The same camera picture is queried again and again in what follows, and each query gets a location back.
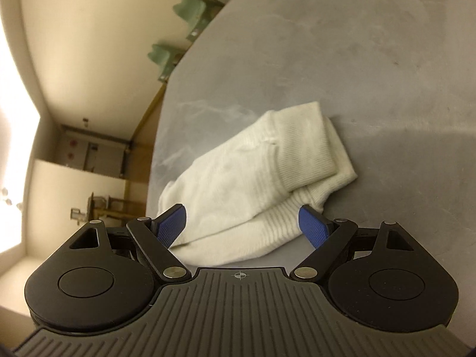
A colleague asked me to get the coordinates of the green plastic chair left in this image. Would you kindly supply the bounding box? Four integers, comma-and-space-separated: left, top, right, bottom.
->
148, 43, 186, 83

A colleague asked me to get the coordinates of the green plastic chair right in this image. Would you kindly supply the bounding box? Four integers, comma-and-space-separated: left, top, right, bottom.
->
173, 0, 223, 42

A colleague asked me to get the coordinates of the white striped knit garment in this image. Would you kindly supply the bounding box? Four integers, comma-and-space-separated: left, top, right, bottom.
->
158, 101, 357, 267

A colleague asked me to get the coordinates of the green plastic chair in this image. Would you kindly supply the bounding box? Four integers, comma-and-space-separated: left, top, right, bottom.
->
173, 0, 223, 42
148, 43, 186, 83

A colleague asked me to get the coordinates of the wooden side table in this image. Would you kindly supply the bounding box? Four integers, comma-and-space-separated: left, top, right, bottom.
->
69, 192, 146, 224

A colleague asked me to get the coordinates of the grey door with frame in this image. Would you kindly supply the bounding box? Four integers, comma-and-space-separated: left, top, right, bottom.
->
55, 125, 131, 178

